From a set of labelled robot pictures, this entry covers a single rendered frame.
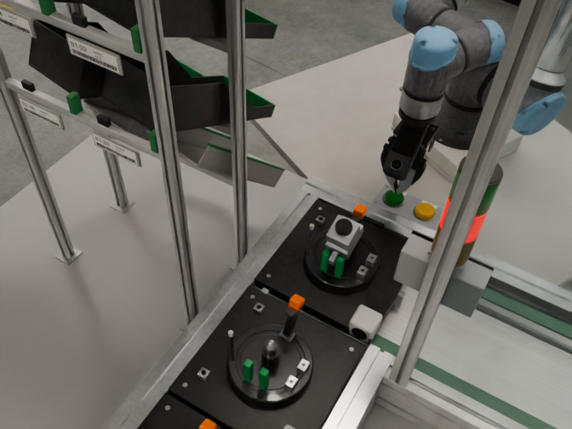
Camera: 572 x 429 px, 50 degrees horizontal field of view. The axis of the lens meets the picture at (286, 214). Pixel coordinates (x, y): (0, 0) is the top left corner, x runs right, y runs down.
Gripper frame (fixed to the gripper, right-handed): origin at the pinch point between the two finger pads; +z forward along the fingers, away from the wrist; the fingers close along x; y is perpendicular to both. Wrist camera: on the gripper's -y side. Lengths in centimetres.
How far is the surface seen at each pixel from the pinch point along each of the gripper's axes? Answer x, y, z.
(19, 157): 175, 24, 99
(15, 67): 227, 70, 99
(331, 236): 2.5, -25.7, -9.7
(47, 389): 36, -67, 13
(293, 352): -1.0, -43.8, -0.3
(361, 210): 1.0, -16.8, -8.8
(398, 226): -4.0, -6.4, 2.8
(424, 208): -6.7, 0.1, 1.6
